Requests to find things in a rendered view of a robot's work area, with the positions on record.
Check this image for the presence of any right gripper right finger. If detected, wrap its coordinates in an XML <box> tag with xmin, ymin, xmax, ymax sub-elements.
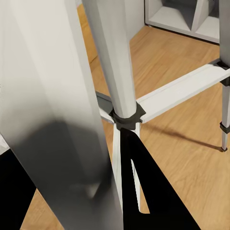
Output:
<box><xmin>120</xmin><ymin>127</ymin><xmax>201</xmax><ymax>230</ymax></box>

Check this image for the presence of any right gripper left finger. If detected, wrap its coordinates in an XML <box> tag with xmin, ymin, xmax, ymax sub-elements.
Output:
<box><xmin>0</xmin><ymin>149</ymin><xmax>36</xmax><ymax>230</ymax></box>

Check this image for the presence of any camera tripod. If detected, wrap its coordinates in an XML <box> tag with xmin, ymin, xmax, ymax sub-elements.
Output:
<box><xmin>0</xmin><ymin>0</ymin><xmax>230</xmax><ymax>230</ymax></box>

